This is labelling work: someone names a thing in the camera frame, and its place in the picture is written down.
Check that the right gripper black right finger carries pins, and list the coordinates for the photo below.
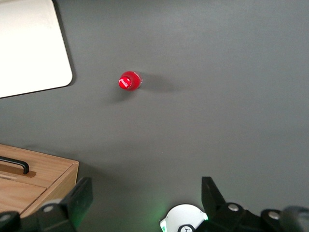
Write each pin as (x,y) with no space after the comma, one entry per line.
(212,198)

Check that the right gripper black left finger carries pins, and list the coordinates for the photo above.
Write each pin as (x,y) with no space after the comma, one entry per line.
(77,198)

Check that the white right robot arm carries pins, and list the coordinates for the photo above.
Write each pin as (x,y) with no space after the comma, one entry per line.
(183,217)

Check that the wooden drawer cabinet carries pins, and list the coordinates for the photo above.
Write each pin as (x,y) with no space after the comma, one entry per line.
(24,195)

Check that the red cola bottle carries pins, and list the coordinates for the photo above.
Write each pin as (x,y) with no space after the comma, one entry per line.
(129,81)

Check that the white rectangular tray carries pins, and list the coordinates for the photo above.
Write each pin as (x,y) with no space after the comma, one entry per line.
(31,46)

